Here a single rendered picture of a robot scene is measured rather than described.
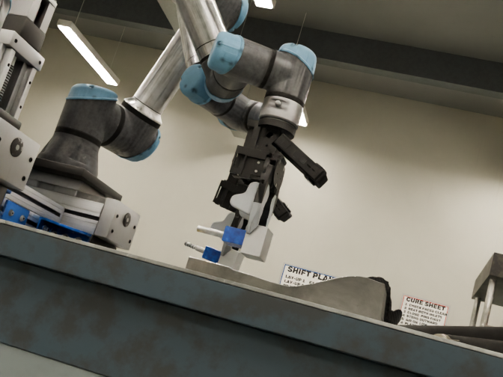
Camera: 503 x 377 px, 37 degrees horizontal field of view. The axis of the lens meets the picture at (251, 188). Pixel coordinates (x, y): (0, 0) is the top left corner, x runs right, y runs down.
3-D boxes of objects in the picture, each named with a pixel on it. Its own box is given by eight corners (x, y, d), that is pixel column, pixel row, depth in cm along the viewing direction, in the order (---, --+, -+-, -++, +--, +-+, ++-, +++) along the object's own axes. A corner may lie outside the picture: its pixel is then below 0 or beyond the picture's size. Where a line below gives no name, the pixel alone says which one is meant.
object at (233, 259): (176, 253, 163) (185, 230, 163) (184, 255, 167) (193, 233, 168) (229, 276, 159) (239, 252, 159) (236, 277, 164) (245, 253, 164)
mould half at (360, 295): (174, 301, 142) (195, 233, 145) (209, 318, 166) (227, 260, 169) (439, 376, 128) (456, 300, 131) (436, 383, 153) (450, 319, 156)
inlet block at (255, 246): (189, 239, 132) (198, 210, 133) (197, 245, 136) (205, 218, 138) (259, 256, 128) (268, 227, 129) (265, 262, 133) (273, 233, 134)
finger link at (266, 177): (254, 209, 132) (269, 169, 136) (263, 212, 131) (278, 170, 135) (250, 197, 128) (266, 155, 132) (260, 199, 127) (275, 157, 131)
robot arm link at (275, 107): (305, 116, 141) (299, 99, 133) (299, 138, 140) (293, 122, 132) (268, 108, 143) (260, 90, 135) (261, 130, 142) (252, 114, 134)
